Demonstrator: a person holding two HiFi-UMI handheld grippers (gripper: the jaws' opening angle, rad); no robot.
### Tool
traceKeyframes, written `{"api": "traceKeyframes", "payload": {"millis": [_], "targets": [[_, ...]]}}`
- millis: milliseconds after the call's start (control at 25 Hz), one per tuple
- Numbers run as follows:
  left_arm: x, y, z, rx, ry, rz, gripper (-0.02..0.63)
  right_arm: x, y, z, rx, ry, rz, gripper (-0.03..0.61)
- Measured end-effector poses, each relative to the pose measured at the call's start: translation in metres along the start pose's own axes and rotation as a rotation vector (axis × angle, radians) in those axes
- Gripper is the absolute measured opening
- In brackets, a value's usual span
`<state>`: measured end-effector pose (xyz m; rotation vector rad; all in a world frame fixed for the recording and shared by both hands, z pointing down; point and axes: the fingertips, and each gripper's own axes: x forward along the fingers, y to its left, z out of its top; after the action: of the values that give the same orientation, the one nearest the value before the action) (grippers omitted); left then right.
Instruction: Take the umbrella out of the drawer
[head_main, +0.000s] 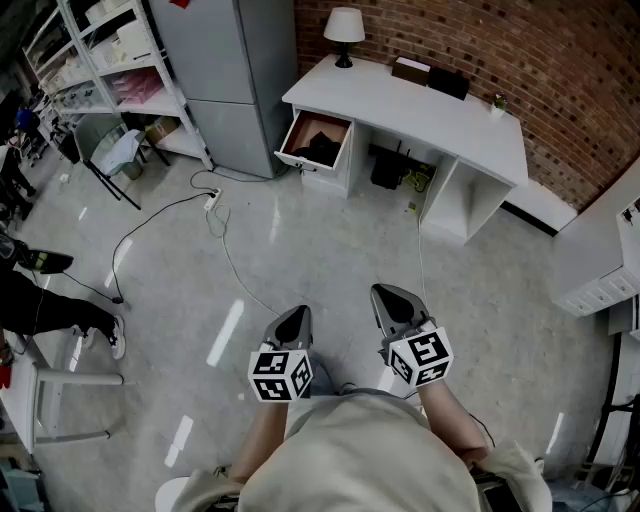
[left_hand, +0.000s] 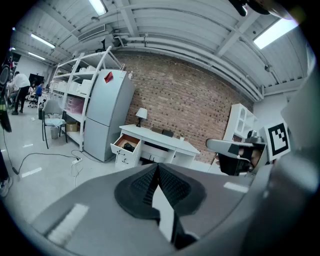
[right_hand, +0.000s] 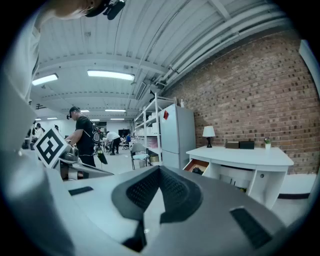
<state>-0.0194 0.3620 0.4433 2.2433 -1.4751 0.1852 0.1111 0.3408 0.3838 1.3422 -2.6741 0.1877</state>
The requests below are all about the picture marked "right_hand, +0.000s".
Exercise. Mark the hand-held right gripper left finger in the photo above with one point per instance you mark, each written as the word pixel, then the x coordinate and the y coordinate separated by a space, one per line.
pixel 100 200

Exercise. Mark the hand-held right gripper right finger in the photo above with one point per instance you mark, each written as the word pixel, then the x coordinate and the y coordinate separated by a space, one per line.
pixel 212 200

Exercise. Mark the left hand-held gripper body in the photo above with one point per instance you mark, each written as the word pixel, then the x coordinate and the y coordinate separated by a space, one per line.
pixel 50 147

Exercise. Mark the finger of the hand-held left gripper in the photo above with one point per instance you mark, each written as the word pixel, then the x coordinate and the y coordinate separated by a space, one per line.
pixel 92 170

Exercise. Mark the white drawer with brown bottom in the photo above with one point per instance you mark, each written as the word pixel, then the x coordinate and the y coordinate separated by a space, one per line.
pixel 197 165

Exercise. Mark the white desk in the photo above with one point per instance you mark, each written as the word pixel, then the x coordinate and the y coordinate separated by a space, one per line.
pixel 237 155

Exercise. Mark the grey chair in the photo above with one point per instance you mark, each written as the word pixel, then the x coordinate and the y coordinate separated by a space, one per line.
pixel 137 150

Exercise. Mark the light blue cloth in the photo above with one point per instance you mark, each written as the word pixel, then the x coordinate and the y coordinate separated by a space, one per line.
pixel 140 157

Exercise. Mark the brown box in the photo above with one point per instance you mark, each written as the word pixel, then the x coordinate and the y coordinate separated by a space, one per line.
pixel 232 145

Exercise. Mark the black box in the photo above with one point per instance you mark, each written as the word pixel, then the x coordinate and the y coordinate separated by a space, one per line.
pixel 247 145

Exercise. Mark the long ceiling light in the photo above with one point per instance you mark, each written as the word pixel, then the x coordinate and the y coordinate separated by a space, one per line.
pixel 45 79
pixel 110 74

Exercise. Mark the white shade table lamp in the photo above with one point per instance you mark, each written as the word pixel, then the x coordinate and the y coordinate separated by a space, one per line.
pixel 208 131

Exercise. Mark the white shelf rack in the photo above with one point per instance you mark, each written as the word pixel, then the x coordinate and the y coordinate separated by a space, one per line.
pixel 150 125

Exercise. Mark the grey metal cabinet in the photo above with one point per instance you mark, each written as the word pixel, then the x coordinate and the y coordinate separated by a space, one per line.
pixel 175 135

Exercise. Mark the small potted plant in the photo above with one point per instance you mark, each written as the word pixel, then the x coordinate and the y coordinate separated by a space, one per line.
pixel 267 143

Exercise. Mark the person's cream shirt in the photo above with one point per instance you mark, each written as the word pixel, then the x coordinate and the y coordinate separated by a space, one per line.
pixel 17 75

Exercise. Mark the red sticker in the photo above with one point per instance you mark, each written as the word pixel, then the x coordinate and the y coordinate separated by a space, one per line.
pixel 166 115

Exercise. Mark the small white bottle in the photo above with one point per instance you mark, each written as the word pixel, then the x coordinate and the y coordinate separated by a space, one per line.
pixel 182 103

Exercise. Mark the person's head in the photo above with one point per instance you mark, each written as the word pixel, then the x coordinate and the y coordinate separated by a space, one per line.
pixel 75 8

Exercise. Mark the white board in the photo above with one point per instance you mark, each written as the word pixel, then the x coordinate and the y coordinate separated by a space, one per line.
pixel 310 65

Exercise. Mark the black head camera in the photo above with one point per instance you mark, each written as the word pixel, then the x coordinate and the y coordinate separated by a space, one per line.
pixel 110 8

